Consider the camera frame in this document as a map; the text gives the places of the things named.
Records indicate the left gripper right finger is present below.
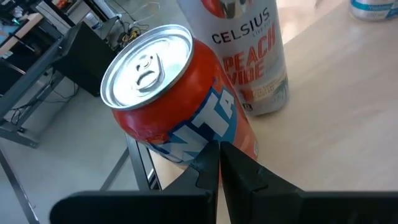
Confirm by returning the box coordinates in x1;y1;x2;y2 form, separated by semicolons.
219;141;398;224

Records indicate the black aluminium rig frame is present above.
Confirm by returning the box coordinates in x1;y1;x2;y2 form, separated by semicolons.
0;149;41;224

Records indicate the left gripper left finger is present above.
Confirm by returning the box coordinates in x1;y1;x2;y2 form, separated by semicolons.
49;139;220;224

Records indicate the black computer tower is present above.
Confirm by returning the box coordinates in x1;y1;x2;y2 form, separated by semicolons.
52;21;118;97

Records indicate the yellow floor cable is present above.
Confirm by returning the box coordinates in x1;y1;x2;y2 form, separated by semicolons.
120;26;144;45

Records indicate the red Fanta strawberry can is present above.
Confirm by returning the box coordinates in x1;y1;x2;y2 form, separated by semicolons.
99;24;259;170

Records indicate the wooden workbench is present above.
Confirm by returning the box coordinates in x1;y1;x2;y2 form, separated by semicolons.
0;12;68;149

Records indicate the white Celsius palm can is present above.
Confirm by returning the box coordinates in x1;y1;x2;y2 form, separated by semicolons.
176;0;290;118

